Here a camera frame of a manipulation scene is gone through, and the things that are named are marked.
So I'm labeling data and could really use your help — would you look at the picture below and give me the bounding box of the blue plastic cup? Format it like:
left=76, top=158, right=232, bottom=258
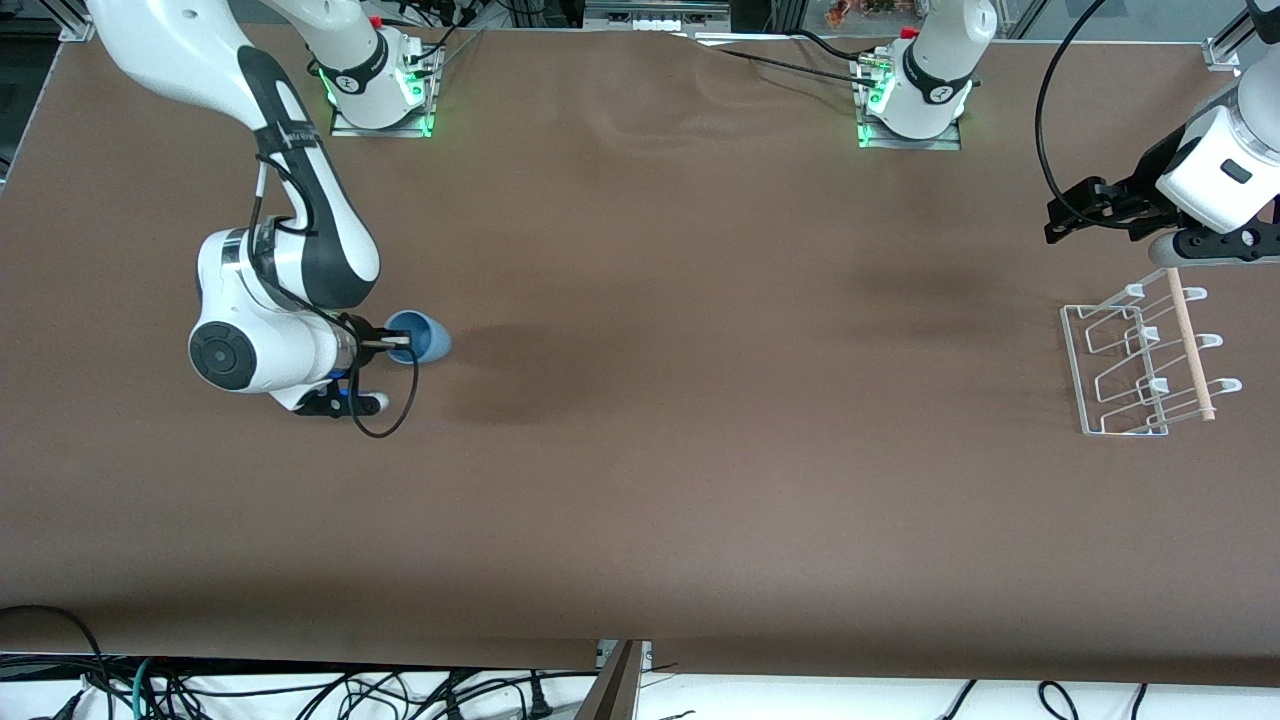
left=385, top=310, right=453, bottom=366

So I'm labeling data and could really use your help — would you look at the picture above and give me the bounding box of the wooden rack rod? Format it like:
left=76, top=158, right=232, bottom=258
left=1165, top=266, right=1218, bottom=422

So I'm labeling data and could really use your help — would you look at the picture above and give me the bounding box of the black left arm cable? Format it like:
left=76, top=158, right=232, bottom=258
left=1035, top=0, right=1111, bottom=231

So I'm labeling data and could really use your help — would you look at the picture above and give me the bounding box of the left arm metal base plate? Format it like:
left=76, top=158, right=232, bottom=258
left=857, top=55, right=963, bottom=151

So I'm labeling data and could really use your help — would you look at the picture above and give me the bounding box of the white wire cup rack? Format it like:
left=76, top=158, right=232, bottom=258
left=1060, top=282, right=1243, bottom=437

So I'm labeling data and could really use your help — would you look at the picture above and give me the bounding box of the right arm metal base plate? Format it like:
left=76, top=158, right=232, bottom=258
left=330, top=45, right=441, bottom=139

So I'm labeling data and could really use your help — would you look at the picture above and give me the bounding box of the black cable on table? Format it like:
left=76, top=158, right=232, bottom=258
left=700, top=30, right=886, bottom=89

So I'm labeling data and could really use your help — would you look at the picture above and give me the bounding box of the black looped floor cable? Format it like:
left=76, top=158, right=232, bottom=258
left=0, top=604, right=113, bottom=720

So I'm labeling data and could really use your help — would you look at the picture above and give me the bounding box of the black floor cable with plug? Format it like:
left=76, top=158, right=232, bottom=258
left=440, top=672, right=601, bottom=720

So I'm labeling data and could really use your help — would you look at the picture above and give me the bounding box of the teal floor cable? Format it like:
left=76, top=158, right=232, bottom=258
left=130, top=657, right=161, bottom=720

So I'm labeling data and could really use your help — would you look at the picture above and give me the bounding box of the aluminium frame profile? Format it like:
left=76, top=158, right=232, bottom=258
left=575, top=640, right=653, bottom=720

